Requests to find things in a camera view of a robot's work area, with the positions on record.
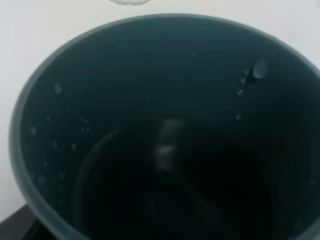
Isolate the clear plastic water bottle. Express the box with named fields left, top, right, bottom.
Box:
left=109, top=0, right=151, bottom=7

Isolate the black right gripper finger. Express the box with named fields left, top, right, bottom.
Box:
left=0, top=204, right=55, bottom=240

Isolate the teal green plastic cup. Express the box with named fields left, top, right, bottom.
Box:
left=9, top=14, right=320, bottom=240

